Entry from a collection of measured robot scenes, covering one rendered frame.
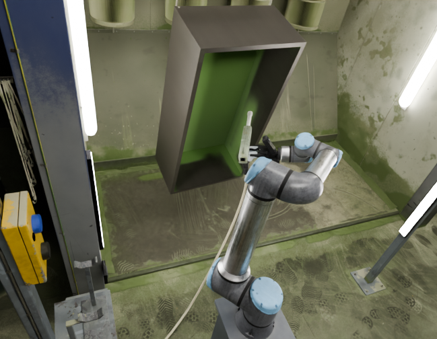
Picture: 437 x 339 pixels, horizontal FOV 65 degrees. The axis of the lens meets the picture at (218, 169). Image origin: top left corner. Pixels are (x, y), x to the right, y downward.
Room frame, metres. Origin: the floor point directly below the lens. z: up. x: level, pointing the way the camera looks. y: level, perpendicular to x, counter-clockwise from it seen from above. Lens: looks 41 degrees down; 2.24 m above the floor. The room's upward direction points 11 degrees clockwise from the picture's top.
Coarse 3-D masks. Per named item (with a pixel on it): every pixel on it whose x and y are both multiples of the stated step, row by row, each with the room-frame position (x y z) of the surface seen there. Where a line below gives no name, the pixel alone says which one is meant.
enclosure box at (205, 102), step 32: (192, 32) 1.58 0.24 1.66; (224, 32) 1.66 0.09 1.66; (256, 32) 1.75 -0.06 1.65; (288, 32) 1.85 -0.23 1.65; (192, 64) 1.54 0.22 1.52; (224, 64) 2.04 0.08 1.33; (256, 64) 2.13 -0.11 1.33; (288, 64) 1.88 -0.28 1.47; (192, 96) 1.53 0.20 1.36; (224, 96) 2.13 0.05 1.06; (256, 96) 2.07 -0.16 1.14; (160, 128) 1.88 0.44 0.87; (192, 128) 2.07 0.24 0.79; (224, 128) 2.24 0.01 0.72; (256, 128) 2.00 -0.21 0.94; (160, 160) 1.87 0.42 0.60; (192, 160) 2.04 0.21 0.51; (224, 160) 2.13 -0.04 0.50
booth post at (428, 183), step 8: (432, 176) 2.38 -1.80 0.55; (424, 184) 2.39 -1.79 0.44; (432, 184) 2.34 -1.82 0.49; (416, 192) 2.40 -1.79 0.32; (424, 192) 2.35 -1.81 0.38; (416, 200) 2.36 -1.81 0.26; (408, 208) 2.38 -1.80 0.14; (400, 216) 2.39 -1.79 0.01; (408, 216) 2.34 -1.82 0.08; (432, 216) 2.32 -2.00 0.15; (424, 224) 2.31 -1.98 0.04
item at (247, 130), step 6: (252, 114) 1.84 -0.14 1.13; (246, 126) 1.67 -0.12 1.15; (246, 132) 1.61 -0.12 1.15; (246, 138) 1.55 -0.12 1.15; (240, 144) 1.50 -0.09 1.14; (246, 144) 1.49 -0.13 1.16; (240, 150) 1.44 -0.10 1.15; (246, 150) 1.44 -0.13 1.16; (240, 156) 1.39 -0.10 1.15; (246, 156) 1.39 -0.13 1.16; (240, 162) 1.38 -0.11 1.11; (246, 162) 1.38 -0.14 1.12; (246, 168) 1.48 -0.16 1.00
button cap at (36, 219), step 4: (32, 216) 0.53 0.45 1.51; (36, 216) 0.53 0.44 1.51; (40, 216) 0.55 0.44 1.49; (32, 220) 0.52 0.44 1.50; (36, 220) 0.52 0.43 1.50; (40, 220) 0.53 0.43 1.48; (32, 224) 0.51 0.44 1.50; (36, 224) 0.51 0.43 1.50; (40, 224) 0.52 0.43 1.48; (32, 228) 0.50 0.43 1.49; (36, 228) 0.50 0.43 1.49; (40, 228) 0.51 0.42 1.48; (36, 232) 0.50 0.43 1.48; (40, 232) 0.51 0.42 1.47
